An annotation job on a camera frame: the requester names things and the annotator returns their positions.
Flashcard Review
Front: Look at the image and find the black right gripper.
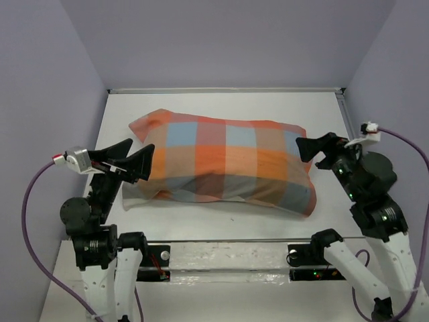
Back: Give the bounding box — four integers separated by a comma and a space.
294, 129, 362, 200

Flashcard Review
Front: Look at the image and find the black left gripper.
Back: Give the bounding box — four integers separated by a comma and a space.
89, 136, 156, 220

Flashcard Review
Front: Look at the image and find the orange blue checked pillowcase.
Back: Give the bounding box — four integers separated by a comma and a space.
122, 109, 316, 216

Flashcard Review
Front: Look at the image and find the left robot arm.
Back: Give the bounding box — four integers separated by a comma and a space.
55, 139, 155, 321

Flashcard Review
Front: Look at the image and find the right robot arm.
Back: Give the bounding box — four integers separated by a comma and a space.
296, 131, 428, 321

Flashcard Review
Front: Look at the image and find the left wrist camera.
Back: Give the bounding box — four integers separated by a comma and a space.
52, 146, 108, 174

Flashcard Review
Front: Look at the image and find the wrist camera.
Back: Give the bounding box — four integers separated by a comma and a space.
52, 146, 108, 174
345, 121, 381, 148

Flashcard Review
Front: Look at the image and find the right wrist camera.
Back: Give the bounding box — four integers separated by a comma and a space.
345, 121, 381, 148

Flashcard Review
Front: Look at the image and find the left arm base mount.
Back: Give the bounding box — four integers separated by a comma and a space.
137, 244, 171, 282

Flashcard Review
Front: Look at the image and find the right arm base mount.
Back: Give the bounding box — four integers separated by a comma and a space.
286, 244, 345, 282

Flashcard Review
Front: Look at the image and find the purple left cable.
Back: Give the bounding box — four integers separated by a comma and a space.
21, 160, 145, 322

